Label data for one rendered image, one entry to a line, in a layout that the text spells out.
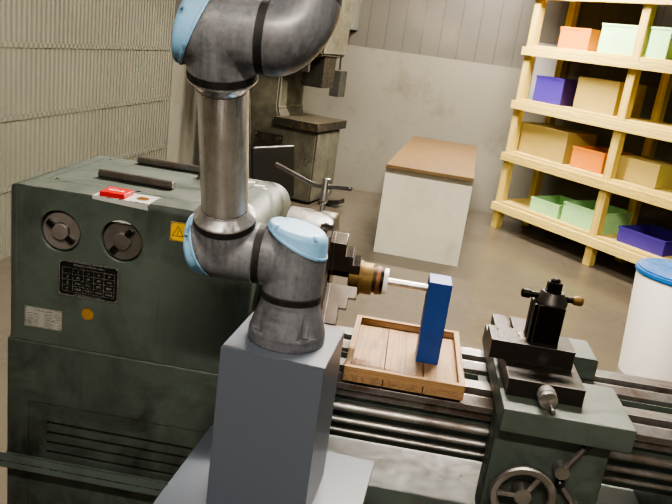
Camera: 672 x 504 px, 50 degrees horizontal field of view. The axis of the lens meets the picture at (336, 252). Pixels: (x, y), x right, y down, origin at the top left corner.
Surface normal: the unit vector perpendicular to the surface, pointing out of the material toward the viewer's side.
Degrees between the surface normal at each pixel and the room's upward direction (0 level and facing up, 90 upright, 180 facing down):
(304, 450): 90
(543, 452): 90
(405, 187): 90
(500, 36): 90
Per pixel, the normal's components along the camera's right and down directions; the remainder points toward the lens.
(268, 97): -0.40, 0.21
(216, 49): -0.11, 0.62
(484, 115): -0.20, 0.26
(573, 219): -0.84, 0.04
